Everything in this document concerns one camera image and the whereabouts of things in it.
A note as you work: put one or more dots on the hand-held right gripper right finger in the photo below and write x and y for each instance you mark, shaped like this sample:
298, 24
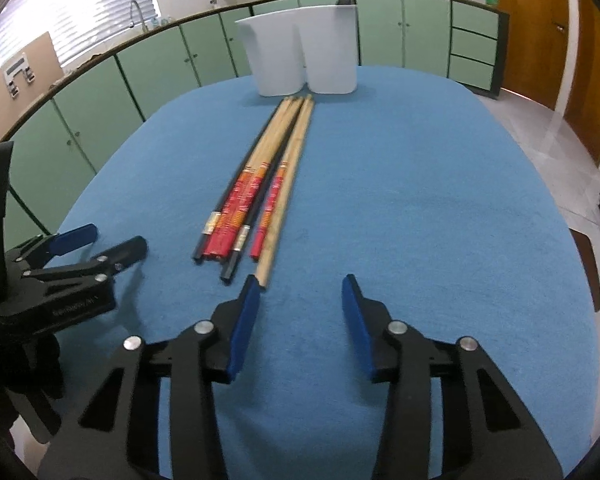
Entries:
357, 325

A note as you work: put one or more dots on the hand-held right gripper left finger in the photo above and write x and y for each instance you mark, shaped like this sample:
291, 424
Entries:
245, 320

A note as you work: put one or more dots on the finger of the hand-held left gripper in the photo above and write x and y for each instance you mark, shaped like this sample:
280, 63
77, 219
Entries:
125, 255
75, 237

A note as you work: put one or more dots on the bundle of red black chopsticks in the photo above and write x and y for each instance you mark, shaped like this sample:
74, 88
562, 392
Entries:
228, 272

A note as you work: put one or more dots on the black chopstick with silver band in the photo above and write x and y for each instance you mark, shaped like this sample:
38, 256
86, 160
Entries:
201, 252

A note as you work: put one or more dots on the plain wooden chopstick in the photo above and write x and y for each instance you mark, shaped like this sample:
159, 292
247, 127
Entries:
290, 170

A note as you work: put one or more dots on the white two-compartment utensil holder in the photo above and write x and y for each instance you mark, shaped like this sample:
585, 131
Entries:
325, 50

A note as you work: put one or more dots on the blue tablecloth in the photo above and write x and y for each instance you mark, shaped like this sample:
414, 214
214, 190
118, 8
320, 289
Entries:
405, 210

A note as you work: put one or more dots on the green kitchen cabinets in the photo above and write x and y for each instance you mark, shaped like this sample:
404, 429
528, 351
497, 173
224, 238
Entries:
80, 110

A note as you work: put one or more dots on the brown cardboard sheet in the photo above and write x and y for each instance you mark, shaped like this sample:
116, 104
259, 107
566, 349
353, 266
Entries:
42, 60

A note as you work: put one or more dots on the white window blinds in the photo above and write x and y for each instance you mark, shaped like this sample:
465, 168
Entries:
80, 5

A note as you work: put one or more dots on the metal sink faucet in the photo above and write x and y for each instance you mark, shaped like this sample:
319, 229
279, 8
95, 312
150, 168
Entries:
132, 10

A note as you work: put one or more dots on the dark grey spoon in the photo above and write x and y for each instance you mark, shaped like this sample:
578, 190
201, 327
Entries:
345, 1

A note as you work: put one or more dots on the plain wooden door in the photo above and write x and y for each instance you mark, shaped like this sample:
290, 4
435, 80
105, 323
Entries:
595, 85

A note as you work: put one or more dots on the white wall fixture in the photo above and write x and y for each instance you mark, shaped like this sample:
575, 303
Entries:
16, 66

